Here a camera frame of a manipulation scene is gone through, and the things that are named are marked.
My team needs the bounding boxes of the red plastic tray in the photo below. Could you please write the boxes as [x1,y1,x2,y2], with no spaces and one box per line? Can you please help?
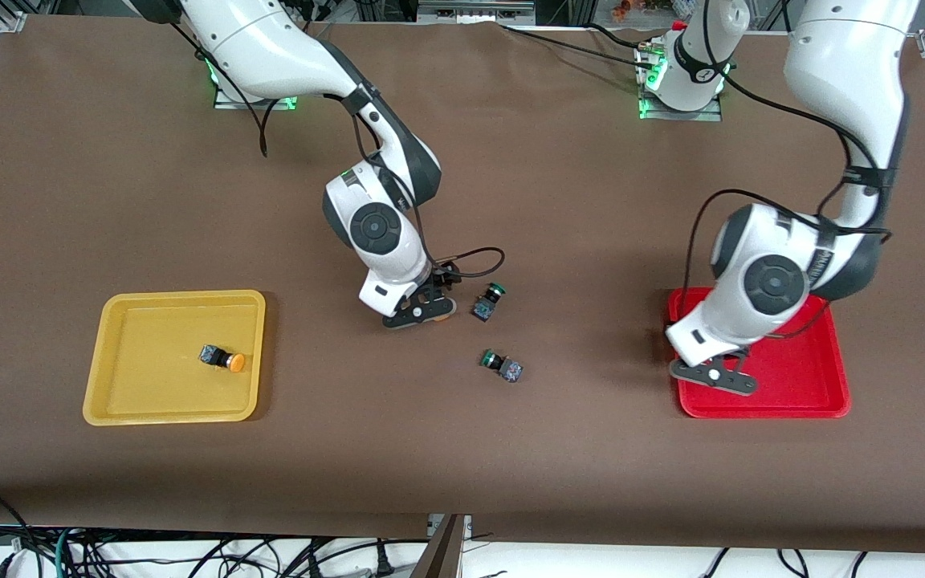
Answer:
[667,287,853,420]

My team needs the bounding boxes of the brown table cover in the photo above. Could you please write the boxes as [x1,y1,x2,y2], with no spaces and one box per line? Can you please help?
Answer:
[0,16,925,555]

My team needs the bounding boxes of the yellow plastic tray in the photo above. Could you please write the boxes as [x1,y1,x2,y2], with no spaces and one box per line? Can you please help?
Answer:
[82,289,267,426]

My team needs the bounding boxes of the grey metal rack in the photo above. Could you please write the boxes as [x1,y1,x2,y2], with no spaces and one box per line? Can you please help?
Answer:
[417,0,537,25]

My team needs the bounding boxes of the green push button switch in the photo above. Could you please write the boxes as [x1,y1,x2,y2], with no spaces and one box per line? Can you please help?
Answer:
[471,282,508,323]
[480,349,524,384]

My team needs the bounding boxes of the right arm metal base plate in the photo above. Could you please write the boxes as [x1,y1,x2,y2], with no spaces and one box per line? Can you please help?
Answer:
[214,80,300,112]

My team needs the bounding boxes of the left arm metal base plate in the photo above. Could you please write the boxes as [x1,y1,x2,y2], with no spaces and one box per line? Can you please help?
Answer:
[637,42,724,123]

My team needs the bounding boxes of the black cable on table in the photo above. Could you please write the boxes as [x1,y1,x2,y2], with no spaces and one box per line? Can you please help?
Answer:
[499,22,656,65]

